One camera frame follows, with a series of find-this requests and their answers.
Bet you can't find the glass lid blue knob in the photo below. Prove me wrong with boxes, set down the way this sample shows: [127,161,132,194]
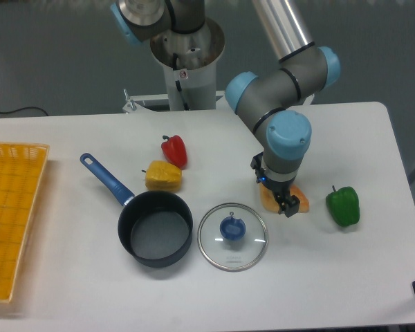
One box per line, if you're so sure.
[197,203,268,272]

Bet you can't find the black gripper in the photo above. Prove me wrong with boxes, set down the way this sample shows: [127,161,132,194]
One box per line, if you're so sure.
[250,152,300,217]

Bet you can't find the triangle bread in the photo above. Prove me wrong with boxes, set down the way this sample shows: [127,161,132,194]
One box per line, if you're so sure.
[259,183,310,213]

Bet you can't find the yellow woven basket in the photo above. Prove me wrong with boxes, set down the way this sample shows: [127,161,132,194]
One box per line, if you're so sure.
[0,142,50,303]

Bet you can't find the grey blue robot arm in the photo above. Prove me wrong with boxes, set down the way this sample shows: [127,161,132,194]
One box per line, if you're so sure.
[111,1,340,216]

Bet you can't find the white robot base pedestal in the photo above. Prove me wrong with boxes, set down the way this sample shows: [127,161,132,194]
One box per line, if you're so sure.
[120,12,225,111]

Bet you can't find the dark pot blue handle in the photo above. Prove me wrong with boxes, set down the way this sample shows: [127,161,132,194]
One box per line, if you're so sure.
[80,153,193,268]

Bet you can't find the black cable on floor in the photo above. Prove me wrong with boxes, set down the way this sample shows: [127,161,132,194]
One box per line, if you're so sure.
[0,106,50,117]

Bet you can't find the red bell pepper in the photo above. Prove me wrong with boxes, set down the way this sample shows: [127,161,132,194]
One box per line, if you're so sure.
[161,135,188,169]

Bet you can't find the yellow bell pepper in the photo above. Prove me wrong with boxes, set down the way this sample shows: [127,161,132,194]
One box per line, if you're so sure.
[142,160,183,192]

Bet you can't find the green bell pepper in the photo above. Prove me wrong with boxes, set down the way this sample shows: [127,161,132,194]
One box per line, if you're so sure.
[326,185,360,228]

